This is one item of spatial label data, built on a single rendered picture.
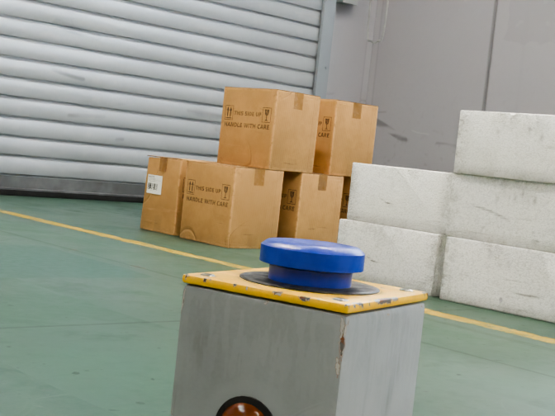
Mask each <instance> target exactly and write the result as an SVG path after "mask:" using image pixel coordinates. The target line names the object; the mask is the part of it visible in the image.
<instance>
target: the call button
mask: <svg viewBox="0 0 555 416"><path fill-rule="evenodd" d="M259 260H260V261H262V262H266V263H269V269H268V278H269V279H271V280H274V281H279V282H283V283H287V284H292V285H298V286H309V287H318V288H331V289H343V288H350V287H351V284H352V276H353V273H357V272H363V269H364V261H365V253H364V252H363V251H362V250H361V249H360V248H357V247H354V246H350V245H346V244H341V243H331V242H325V241H319V240H311V239H293V238H268V239H266V240H264V241H263V242H262V243H261V249H260V256H259Z"/></svg>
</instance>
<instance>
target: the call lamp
mask: <svg viewBox="0 0 555 416"><path fill-rule="evenodd" d="M221 416H264V415H263V414H262V412H260V411H259V410H258V409H257V408H256V407H254V406H253V405H251V404H246V403H237V404H232V405H231V406H230V407H228V408H227V409H226V410H225V411H224V413H223V414H222V415H221Z"/></svg>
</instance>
